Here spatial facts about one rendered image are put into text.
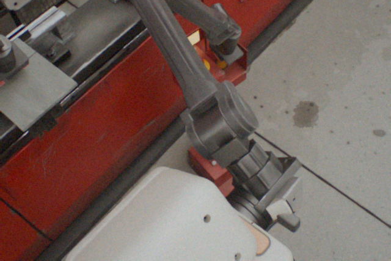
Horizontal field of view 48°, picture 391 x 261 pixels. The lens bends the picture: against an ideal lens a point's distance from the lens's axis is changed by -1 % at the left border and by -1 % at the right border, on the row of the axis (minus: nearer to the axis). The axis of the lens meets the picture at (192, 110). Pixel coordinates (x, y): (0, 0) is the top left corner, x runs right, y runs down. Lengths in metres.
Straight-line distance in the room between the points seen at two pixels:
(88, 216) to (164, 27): 1.37
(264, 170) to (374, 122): 1.62
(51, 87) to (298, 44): 1.64
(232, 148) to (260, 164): 0.05
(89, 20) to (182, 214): 1.05
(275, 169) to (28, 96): 0.70
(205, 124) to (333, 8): 2.10
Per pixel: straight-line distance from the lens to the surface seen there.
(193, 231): 0.55
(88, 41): 1.44
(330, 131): 2.24
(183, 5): 1.06
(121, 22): 1.47
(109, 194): 2.06
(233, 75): 1.49
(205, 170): 1.97
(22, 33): 1.37
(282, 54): 2.48
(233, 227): 0.58
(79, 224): 2.05
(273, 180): 0.74
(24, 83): 1.24
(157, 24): 0.81
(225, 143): 0.73
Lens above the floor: 1.89
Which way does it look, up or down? 57 degrees down
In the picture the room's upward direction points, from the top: 8 degrees counter-clockwise
